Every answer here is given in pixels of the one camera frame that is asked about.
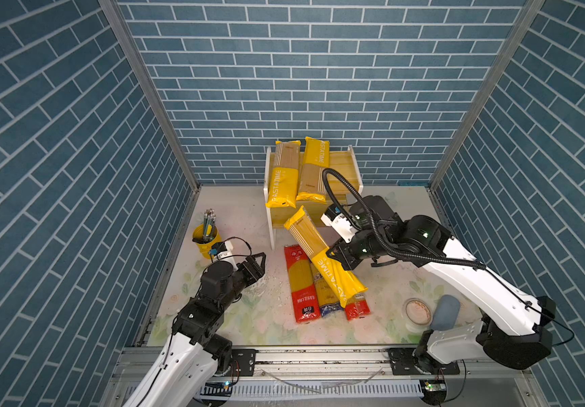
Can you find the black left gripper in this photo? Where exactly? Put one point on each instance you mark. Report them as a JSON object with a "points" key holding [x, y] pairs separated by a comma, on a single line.
{"points": [[257, 271]]}

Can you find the yellow Pastatime pasta package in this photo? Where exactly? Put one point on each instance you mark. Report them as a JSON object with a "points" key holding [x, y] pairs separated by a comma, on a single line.
{"points": [[284, 179], [344, 284]]}

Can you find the round tape roll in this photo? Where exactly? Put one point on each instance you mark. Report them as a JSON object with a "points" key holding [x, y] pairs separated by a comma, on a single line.
{"points": [[417, 314]]}

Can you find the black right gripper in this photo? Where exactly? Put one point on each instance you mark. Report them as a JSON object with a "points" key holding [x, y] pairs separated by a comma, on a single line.
{"points": [[341, 254]]}

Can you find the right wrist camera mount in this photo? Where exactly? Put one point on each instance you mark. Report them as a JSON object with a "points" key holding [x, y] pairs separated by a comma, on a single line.
{"points": [[339, 222]]}

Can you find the yellow pen holder cup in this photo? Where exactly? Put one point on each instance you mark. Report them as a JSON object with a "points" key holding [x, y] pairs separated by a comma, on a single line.
{"points": [[205, 244]]}

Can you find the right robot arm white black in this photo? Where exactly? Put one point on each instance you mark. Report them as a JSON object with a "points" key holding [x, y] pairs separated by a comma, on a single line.
{"points": [[512, 330]]}

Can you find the grey blue oval pad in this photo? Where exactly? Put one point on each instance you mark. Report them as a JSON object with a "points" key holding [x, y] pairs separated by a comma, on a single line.
{"points": [[446, 313]]}

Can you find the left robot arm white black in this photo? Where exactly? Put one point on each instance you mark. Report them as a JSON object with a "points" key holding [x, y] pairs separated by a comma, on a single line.
{"points": [[194, 353]]}

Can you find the blue spaghetti package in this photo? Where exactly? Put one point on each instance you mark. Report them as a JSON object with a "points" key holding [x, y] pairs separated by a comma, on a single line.
{"points": [[328, 301]]}

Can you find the red yellow spaghetti package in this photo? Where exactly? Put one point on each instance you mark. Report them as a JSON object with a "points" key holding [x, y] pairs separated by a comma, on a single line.
{"points": [[305, 302]]}

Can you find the red labelled spaghetti package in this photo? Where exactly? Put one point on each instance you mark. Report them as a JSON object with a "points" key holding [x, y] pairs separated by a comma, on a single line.
{"points": [[357, 307]]}

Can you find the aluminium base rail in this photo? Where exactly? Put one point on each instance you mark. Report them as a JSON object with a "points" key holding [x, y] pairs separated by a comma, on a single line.
{"points": [[367, 375]]}

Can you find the plain yellow pasta package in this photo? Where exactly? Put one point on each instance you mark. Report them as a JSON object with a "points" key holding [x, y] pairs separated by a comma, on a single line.
{"points": [[316, 158]]}

